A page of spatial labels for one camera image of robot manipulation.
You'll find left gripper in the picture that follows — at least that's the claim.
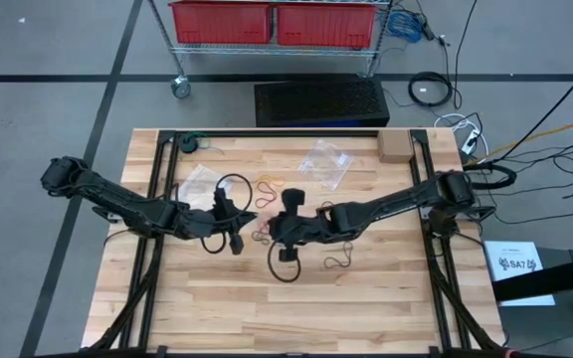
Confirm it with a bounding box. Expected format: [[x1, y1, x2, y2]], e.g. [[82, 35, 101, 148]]
[[181, 204, 259, 256]]

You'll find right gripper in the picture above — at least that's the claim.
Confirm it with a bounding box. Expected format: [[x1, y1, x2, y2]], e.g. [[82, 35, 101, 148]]
[[268, 187, 328, 249]]

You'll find clear plastic zip bag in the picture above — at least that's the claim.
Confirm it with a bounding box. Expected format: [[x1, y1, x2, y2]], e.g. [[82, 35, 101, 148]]
[[177, 163, 236, 213], [295, 138, 356, 193]]

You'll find dark rubber band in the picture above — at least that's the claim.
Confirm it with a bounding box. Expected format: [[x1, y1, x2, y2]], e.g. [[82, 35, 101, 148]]
[[250, 226, 273, 247], [322, 241, 355, 270]]

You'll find shelf rack caster wheel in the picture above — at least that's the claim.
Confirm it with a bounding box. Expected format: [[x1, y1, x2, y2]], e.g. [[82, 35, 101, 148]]
[[170, 75, 192, 99]]

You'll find small cardboard box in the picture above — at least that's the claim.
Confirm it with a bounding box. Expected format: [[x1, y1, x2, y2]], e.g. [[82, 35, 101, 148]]
[[376, 128, 416, 164]]

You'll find red plastic storage bin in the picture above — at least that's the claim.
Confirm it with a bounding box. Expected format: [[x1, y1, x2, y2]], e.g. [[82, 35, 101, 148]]
[[168, 0, 274, 46], [275, 2, 378, 50]]

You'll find white power strip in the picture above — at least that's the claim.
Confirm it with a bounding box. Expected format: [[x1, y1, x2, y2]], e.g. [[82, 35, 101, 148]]
[[460, 127, 481, 156]]

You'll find white SA7 paper sign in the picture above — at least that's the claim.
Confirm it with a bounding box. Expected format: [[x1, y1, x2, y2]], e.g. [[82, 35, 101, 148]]
[[482, 240, 557, 307]]

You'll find black beam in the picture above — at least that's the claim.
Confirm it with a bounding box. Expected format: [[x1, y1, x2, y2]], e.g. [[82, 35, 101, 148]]
[[492, 253, 573, 303]]

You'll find grey side table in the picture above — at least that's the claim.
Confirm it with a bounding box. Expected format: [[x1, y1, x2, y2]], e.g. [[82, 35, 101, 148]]
[[494, 246, 573, 358]]

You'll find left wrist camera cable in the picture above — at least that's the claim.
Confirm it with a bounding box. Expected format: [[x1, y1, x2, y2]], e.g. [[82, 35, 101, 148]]
[[200, 172, 255, 256]]

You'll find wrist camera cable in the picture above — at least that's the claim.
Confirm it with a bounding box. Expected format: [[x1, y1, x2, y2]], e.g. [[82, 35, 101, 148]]
[[200, 172, 255, 256], [266, 240, 302, 284]]

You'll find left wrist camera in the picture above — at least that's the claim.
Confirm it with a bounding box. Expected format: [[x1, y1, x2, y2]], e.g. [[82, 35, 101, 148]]
[[213, 186, 234, 216]]

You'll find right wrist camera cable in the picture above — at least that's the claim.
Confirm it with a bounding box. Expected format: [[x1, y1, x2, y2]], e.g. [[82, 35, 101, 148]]
[[266, 240, 302, 284]]

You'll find black aluminium rig frame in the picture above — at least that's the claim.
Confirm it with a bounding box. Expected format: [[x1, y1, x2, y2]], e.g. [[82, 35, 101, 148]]
[[85, 127, 509, 358]]

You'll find chrome wire shelf rack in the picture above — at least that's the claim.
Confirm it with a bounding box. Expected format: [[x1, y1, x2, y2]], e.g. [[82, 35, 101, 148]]
[[145, 0, 396, 100]]

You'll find black cable coil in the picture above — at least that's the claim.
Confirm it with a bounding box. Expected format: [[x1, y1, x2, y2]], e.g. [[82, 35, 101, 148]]
[[407, 71, 455, 108]]

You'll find white cable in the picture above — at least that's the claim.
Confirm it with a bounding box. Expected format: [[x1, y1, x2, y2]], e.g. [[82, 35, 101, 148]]
[[433, 111, 490, 159]]

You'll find blue cable coil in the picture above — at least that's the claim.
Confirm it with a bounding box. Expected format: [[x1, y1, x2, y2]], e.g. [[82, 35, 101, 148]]
[[386, 9, 426, 45]]

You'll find thin black hanging cable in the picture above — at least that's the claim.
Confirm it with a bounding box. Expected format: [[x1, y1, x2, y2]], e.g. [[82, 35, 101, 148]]
[[451, 0, 479, 111]]

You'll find yellow cable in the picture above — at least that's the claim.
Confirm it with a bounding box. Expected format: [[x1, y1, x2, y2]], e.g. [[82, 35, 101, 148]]
[[465, 112, 573, 168]]

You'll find black taut cable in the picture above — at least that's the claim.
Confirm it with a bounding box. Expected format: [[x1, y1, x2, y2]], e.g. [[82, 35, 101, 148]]
[[492, 63, 573, 164]]

